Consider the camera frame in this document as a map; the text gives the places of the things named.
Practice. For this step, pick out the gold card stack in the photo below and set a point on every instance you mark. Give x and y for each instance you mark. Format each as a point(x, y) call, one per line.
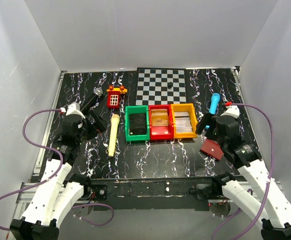
point(159, 117)

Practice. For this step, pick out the red plastic bin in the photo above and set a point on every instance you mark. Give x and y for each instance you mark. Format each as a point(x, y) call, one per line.
point(161, 133)

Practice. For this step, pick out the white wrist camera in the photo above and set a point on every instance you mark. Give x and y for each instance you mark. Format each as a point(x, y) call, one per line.
point(231, 110)
point(71, 109)

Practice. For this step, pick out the yellow plastic bin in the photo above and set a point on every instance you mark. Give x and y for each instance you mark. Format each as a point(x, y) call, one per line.
point(189, 107)

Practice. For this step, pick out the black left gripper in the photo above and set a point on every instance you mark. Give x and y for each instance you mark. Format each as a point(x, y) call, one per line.
point(92, 122)

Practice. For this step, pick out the black chess pawn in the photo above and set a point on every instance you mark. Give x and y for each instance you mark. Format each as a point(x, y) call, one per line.
point(169, 85)

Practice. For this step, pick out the blue toy microphone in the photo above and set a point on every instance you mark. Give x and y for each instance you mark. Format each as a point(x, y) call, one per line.
point(215, 98)

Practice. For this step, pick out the red leather card holder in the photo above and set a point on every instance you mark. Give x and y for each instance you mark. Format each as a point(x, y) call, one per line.
point(212, 149)

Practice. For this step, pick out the black white checkerboard mat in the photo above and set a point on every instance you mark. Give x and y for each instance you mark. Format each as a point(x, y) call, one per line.
point(152, 86)

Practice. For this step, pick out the cream toy microphone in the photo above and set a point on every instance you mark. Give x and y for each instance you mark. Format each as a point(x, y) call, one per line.
point(115, 120)

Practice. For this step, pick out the black card stack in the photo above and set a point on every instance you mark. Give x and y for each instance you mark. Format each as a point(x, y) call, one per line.
point(137, 124)

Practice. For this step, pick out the white card stack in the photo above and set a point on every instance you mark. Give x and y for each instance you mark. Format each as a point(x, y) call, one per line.
point(183, 122)

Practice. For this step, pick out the black microphone silver head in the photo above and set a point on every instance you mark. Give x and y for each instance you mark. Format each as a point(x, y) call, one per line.
point(91, 101)

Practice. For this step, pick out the red toy phone booth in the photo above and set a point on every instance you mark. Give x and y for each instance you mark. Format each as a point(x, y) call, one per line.
point(114, 96)

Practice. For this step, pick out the green plastic bin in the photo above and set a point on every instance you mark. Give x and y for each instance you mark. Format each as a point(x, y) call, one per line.
point(136, 109)

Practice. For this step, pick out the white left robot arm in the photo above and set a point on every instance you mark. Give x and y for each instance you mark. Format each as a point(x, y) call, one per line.
point(54, 197)

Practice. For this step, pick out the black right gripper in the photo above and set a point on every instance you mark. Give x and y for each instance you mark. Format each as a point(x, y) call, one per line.
point(208, 125)

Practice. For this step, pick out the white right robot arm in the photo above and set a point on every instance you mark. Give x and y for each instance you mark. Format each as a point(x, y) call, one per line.
point(270, 209)

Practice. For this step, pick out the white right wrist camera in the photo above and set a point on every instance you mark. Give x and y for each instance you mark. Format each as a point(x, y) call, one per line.
point(231, 110)

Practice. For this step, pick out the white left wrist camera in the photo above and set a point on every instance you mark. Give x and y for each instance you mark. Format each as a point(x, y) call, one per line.
point(71, 109)

